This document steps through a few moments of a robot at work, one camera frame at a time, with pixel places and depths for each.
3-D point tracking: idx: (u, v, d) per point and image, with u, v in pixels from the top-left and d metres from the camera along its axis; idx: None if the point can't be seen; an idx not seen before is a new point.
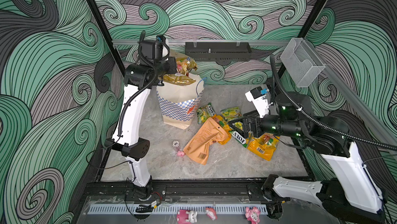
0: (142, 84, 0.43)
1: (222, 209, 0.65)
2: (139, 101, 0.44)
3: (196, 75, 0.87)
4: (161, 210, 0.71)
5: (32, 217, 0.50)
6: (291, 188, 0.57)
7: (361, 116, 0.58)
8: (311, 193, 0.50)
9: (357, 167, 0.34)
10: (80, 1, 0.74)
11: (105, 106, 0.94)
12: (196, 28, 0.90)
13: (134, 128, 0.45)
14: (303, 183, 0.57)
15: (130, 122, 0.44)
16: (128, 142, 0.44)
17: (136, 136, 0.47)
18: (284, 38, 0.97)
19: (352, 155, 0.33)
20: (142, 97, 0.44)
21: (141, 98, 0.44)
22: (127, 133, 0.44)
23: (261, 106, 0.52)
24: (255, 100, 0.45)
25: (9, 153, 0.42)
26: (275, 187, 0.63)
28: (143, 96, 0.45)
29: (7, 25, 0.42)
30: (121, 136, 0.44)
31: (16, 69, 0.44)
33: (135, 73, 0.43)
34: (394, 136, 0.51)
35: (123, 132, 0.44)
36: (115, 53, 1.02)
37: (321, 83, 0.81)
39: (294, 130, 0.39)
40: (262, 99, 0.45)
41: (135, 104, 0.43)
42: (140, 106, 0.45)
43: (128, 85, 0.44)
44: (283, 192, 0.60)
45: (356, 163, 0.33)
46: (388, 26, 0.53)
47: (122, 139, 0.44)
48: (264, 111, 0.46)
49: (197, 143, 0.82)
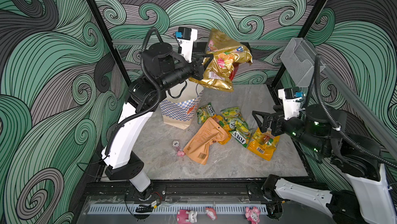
0: (142, 106, 0.35)
1: (222, 209, 0.65)
2: (133, 125, 0.38)
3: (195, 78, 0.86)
4: (161, 210, 0.71)
5: (32, 217, 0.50)
6: (298, 194, 0.56)
7: (361, 116, 0.59)
8: (319, 203, 0.49)
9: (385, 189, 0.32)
10: (80, 1, 0.74)
11: (105, 106, 0.94)
12: (196, 27, 0.90)
13: (122, 151, 0.40)
14: (310, 189, 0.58)
15: (119, 146, 0.38)
16: (113, 164, 0.39)
17: (124, 160, 0.42)
18: (284, 38, 0.97)
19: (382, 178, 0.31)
20: (138, 121, 0.38)
21: (136, 122, 0.38)
22: (115, 155, 0.39)
23: (288, 108, 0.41)
24: (286, 101, 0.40)
25: (9, 153, 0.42)
26: (277, 189, 0.63)
28: (140, 121, 0.38)
29: (8, 25, 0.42)
30: (108, 156, 0.40)
31: (16, 69, 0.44)
33: (137, 92, 0.36)
34: (394, 136, 0.51)
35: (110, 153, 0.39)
36: (115, 53, 1.02)
37: (321, 83, 0.81)
39: (314, 144, 0.37)
40: (293, 101, 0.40)
41: (127, 129, 0.37)
42: (135, 131, 0.39)
43: (127, 103, 0.37)
44: (287, 195, 0.60)
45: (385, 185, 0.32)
46: (388, 26, 0.53)
47: (108, 159, 0.39)
48: (292, 114, 0.43)
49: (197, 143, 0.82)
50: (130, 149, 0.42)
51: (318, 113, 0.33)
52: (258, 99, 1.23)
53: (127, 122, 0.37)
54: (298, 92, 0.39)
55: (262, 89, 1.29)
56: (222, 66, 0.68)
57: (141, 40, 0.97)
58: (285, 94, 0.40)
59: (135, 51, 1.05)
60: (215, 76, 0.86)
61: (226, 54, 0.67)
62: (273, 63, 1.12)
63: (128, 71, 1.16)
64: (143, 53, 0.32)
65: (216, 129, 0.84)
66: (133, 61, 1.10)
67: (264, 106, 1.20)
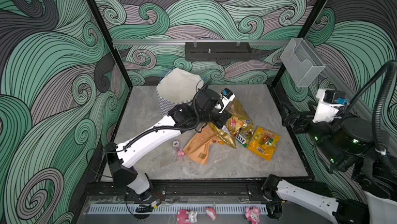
0: (179, 124, 0.44)
1: (222, 209, 0.65)
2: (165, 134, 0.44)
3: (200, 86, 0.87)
4: (161, 210, 0.71)
5: (32, 217, 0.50)
6: (303, 198, 0.56)
7: (361, 115, 0.59)
8: (325, 210, 0.49)
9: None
10: (79, 1, 0.74)
11: (105, 106, 0.94)
12: (196, 28, 0.90)
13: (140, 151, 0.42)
14: (315, 195, 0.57)
15: (143, 144, 0.42)
16: (125, 161, 0.40)
17: (132, 163, 0.43)
18: (284, 38, 0.97)
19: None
20: (170, 133, 0.44)
21: (168, 132, 0.44)
22: (132, 152, 0.41)
23: (321, 112, 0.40)
24: (322, 104, 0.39)
25: (9, 153, 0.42)
26: (279, 191, 0.62)
28: (172, 134, 0.45)
29: (8, 25, 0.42)
30: (125, 150, 0.41)
31: (15, 69, 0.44)
33: (181, 113, 0.46)
34: (394, 135, 0.51)
35: (129, 148, 0.41)
36: (115, 53, 1.02)
37: (321, 83, 0.81)
39: (335, 154, 0.35)
40: (331, 106, 0.43)
41: (159, 134, 0.43)
42: (162, 138, 0.45)
43: (168, 117, 0.46)
44: (290, 198, 0.59)
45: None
46: (388, 26, 0.53)
47: (122, 153, 0.41)
48: (323, 118, 0.40)
49: (197, 143, 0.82)
50: (143, 154, 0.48)
51: (361, 132, 0.29)
52: (258, 99, 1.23)
53: (164, 130, 0.44)
54: (340, 98, 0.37)
55: (262, 89, 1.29)
56: (231, 125, 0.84)
57: (141, 40, 0.97)
58: (325, 96, 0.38)
59: (134, 51, 1.05)
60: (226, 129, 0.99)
61: (239, 119, 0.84)
62: (273, 63, 1.12)
63: (128, 71, 1.16)
64: (202, 91, 0.46)
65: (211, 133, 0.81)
66: (133, 61, 1.10)
67: (264, 106, 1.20)
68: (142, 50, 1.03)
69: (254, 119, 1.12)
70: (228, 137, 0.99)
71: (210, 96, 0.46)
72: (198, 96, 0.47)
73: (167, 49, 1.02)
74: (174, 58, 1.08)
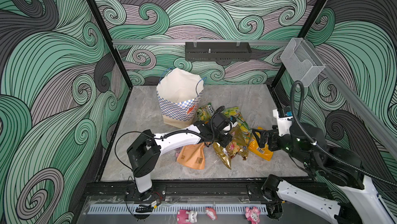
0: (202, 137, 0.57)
1: (222, 209, 0.65)
2: (193, 137, 0.55)
3: (200, 85, 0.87)
4: (161, 210, 0.71)
5: (32, 217, 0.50)
6: (302, 199, 0.56)
7: (361, 116, 0.58)
8: (327, 213, 0.49)
9: (372, 197, 0.35)
10: (79, 1, 0.74)
11: (105, 106, 0.94)
12: (196, 28, 0.90)
13: (172, 144, 0.49)
14: (315, 197, 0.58)
15: (177, 139, 0.50)
16: (161, 149, 0.46)
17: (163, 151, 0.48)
18: (284, 38, 0.97)
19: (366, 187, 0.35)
20: (194, 137, 0.55)
21: (194, 138, 0.55)
22: (167, 143, 0.48)
23: (280, 125, 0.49)
24: (278, 119, 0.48)
25: (9, 153, 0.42)
26: (280, 191, 0.62)
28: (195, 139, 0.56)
29: (8, 25, 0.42)
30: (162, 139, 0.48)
31: (15, 69, 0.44)
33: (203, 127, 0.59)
34: (394, 135, 0.51)
35: (165, 138, 0.49)
36: (115, 53, 1.02)
37: (321, 82, 0.81)
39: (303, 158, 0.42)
40: (285, 119, 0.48)
41: (188, 136, 0.53)
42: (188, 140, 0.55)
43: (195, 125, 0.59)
44: (289, 199, 0.60)
45: (371, 194, 0.35)
46: (388, 26, 0.53)
47: (159, 142, 0.47)
48: (285, 130, 0.50)
49: (190, 150, 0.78)
50: (170, 149, 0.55)
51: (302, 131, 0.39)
52: (258, 99, 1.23)
53: (193, 133, 0.55)
54: (289, 111, 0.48)
55: (262, 89, 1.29)
56: (230, 149, 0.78)
57: (141, 40, 0.97)
58: (278, 114, 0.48)
59: (135, 51, 1.05)
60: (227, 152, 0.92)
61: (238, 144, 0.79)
62: (273, 63, 1.12)
63: (128, 71, 1.16)
64: (217, 113, 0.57)
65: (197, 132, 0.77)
66: (133, 61, 1.10)
67: (264, 106, 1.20)
68: (142, 50, 1.03)
69: (254, 119, 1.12)
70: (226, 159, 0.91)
71: (225, 118, 0.61)
72: (215, 117, 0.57)
73: (167, 49, 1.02)
74: (174, 58, 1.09)
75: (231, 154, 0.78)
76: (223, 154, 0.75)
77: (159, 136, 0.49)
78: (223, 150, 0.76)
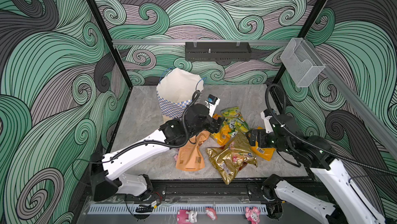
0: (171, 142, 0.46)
1: (222, 209, 0.65)
2: (155, 148, 0.45)
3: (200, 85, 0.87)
4: (161, 210, 0.71)
5: (32, 217, 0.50)
6: (299, 198, 0.56)
7: (361, 115, 0.59)
8: (319, 212, 0.49)
9: (342, 182, 0.38)
10: (80, 1, 0.74)
11: (105, 106, 0.94)
12: (196, 28, 0.90)
13: (127, 164, 0.42)
14: (309, 196, 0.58)
15: (132, 156, 0.42)
16: (109, 174, 0.39)
17: (117, 175, 0.42)
18: (284, 38, 0.97)
19: (333, 169, 0.39)
20: (159, 148, 0.46)
21: (158, 148, 0.46)
22: (119, 165, 0.41)
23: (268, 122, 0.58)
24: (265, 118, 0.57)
25: (10, 152, 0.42)
26: (278, 189, 0.63)
28: (161, 149, 0.47)
29: (8, 25, 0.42)
30: (112, 161, 0.41)
31: (16, 69, 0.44)
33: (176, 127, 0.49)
34: (394, 135, 0.51)
35: (116, 159, 0.41)
36: (115, 53, 1.02)
37: (321, 82, 0.81)
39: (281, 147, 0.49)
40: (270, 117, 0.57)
41: (149, 149, 0.44)
42: (150, 153, 0.45)
43: (160, 131, 0.48)
44: (287, 198, 0.59)
45: (340, 177, 0.38)
46: (388, 26, 0.53)
47: (108, 164, 0.40)
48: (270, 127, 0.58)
49: (187, 153, 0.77)
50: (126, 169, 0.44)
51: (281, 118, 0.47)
52: (258, 99, 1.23)
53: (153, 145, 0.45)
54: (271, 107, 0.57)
55: (262, 89, 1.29)
56: (234, 161, 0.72)
57: (141, 40, 0.97)
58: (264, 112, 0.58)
59: (134, 51, 1.05)
60: (225, 165, 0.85)
61: (240, 153, 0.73)
62: (273, 63, 1.12)
63: (128, 71, 1.16)
64: (191, 106, 0.48)
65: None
66: (133, 61, 1.10)
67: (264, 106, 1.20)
68: (142, 50, 1.03)
69: (254, 119, 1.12)
70: (225, 175, 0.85)
71: (198, 113, 0.47)
72: (188, 113, 0.49)
73: (167, 49, 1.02)
74: (174, 58, 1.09)
75: (235, 165, 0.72)
76: (222, 169, 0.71)
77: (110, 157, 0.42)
78: (220, 165, 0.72)
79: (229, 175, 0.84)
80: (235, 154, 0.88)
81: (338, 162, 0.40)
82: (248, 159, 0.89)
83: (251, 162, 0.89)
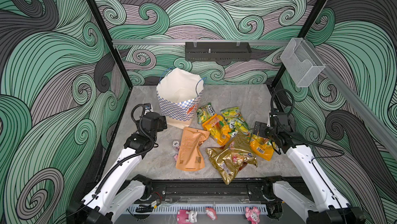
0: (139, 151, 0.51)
1: (222, 209, 0.65)
2: (131, 161, 0.49)
3: (200, 85, 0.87)
4: (161, 210, 0.71)
5: (32, 217, 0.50)
6: (289, 196, 0.56)
7: (361, 116, 0.58)
8: (303, 207, 0.49)
9: (304, 159, 0.48)
10: (80, 1, 0.74)
11: (105, 106, 0.94)
12: (196, 28, 0.90)
13: (112, 191, 0.43)
14: (307, 198, 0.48)
15: (115, 180, 0.44)
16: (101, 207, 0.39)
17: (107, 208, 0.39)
18: (284, 38, 0.97)
19: (299, 148, 0.51)
20: (135, 159, 0.50)
21: (133, 161, 0.49)
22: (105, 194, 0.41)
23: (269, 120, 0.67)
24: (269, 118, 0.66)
25: (10, 152, 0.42)
26: (273, 183, 0.65)
28: (136, 161, 0.51)
29: (8, 25, 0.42)
30: (95, 197, 0.40)
31: (16, 69, 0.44)
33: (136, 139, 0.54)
34: (394, 136, 0.51)
35: (100, 193, 0.41)
36: (115, 53, 1.02)
37: (321, 82, 0.81)
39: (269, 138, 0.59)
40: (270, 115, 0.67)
41: (125, 165, 0.47)
42: (128, 170, 0.48)
43: (127, 148, 0.51)
44: (281, 196, 0.60)
45: (303, 154, 0.49)
46: (388, 26, 0.53)
47: (93, 202, 0.40)
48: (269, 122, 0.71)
49: (187, 153, 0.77)
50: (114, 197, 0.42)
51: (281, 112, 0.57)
52: (258, 99, 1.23)
53: (128, 158, 0.49)
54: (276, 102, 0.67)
55: (262, 89, 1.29)
56: (234, 161, 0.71)
57: (141, 40, 0.97)
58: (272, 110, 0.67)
59: (134, 51, 1.05)
60: (225, 166, 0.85)
61: (240, 153, 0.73)
62: (273, 63, 1.12)
63: (128, 71, 1.16)
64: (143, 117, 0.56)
65: (197, 131, 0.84)
66: (133, 61, 1.10)
67: (264, 106, 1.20)
68: (142, 50, 1.03)
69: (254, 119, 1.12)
70: (225, 175, 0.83)
71: (152, 117, 0.56)
72: (143, 121, 0.56)
73: (167, 49, 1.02)
74: (174, 58, 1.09)
75: (235, 166, 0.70)
76: (222, 169, 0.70)
77: (92, 193, 0.41)
78: (220, 165, 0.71)
79: (229, 175, 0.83)
80: (234, 154, 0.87)
81: (306, 147, 0.51)
82: (249, 159, 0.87)
83: (251, 162, 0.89)
